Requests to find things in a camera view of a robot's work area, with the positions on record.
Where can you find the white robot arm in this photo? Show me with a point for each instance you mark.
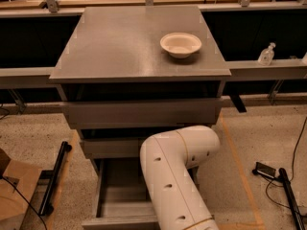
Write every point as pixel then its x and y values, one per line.
pixel 165 159

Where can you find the grey top drawer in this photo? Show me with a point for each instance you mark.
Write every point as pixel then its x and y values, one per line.
pixel 151 113

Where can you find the grey drawer cabinet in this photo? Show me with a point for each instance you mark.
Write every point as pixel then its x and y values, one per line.
pixel 125 42

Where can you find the grey middle drawer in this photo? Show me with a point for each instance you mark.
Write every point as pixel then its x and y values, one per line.
pixel 130 147

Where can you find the grey open bottom drawer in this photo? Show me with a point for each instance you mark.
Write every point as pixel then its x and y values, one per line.
pixel 122 200

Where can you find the white paper bowl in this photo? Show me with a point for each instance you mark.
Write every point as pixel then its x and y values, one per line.
pixel 180 45

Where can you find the clear sanitizer bottle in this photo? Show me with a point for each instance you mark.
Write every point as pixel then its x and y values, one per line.
pixel 267 55

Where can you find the small black floor device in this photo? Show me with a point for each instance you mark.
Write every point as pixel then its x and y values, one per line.
pixel 265 170

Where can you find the black stand leg left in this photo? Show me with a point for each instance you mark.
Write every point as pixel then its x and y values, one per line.
pixel 46 206

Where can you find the cardboard box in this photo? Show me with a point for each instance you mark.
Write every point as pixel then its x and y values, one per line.
pixel 17 186

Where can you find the grey metal rail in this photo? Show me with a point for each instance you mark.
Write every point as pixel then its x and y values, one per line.
pixel 282 69

